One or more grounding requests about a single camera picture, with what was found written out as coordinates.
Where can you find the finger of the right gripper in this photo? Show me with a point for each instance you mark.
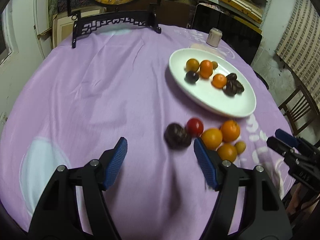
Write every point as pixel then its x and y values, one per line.
pixel 281 148
pixel 286 138

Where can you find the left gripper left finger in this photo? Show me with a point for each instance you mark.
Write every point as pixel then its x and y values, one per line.
pixel 56 213

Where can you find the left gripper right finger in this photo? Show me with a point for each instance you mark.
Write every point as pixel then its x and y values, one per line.
pixel 263 214

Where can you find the small yellow kumquat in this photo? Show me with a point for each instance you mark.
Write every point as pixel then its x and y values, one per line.
pixel 240 147

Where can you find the orange tangerine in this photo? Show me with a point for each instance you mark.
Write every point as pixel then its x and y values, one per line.
pixel 212 138
pixel 230 130
pixel 219 81
pixel 227 152
pixel 206 69

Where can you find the dark dried date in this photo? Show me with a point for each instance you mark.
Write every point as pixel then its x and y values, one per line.
pixel 231 76
pixel 233 87

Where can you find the red cherry tomato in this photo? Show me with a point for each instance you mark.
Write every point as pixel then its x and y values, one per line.
pixel 194 127

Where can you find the large dark plum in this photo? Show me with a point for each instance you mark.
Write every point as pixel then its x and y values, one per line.
pixel 176 137

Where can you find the wooden chair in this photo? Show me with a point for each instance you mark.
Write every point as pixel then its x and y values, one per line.
pixel 303 112

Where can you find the patterned curtain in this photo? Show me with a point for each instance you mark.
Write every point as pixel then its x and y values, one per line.
pixel 299 46

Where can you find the small olive kumquat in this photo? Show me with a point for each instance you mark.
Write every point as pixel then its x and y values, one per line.
pixel 214 64

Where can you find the yellow-orange fruit on plate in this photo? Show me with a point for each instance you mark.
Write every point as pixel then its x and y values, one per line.
pixel 192 65

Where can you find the black carved ornament stand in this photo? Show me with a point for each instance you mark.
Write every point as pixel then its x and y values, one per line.
pixel 83 26

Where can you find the window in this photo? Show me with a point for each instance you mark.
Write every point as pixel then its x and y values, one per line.
pixel 5 37

